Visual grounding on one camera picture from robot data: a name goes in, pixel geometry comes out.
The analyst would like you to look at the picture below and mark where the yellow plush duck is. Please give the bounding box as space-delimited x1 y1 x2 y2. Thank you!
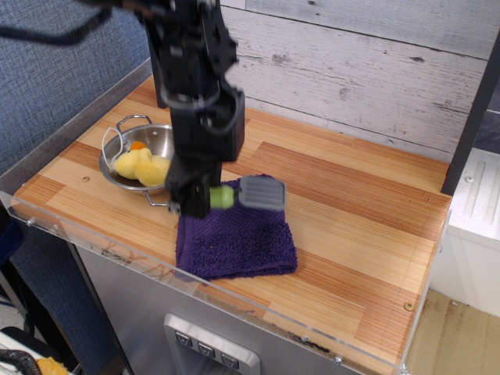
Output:
114 141 171 188

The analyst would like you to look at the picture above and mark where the purple folded cloth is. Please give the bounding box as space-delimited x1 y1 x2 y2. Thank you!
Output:
176 202 298 280

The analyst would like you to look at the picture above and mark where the white side cabinet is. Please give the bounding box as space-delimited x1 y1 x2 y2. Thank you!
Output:
430 148 499 316

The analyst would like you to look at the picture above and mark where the black frame post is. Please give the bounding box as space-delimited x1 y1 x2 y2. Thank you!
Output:
145 20 168 109
441 35 499 196

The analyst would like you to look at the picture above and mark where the black braided cable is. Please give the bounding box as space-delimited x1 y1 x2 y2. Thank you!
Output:
0 7 113 46

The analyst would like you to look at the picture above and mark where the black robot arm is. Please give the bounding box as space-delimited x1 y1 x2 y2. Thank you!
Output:
88 1 245 218

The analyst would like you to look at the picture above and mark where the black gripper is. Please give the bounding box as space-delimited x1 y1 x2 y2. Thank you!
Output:
165 154 222 219

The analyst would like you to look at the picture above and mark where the steel button control panel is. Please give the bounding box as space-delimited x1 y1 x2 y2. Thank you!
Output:
163 313 261 374

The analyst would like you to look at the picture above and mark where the clear acrylic table guard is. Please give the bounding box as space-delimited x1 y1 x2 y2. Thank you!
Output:
2 187 449 374

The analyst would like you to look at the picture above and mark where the black right frame post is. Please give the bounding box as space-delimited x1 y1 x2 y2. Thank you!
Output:
441 35 499 196

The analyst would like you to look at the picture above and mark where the black left frame post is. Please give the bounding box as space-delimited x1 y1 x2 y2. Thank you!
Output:
145 20 168 109

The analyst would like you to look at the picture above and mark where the green and grey spatula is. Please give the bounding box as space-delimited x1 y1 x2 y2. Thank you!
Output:
209 176 286 212

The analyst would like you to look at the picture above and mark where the steel bowl with handles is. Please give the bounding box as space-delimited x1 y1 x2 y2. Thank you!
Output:
99 115 174 207

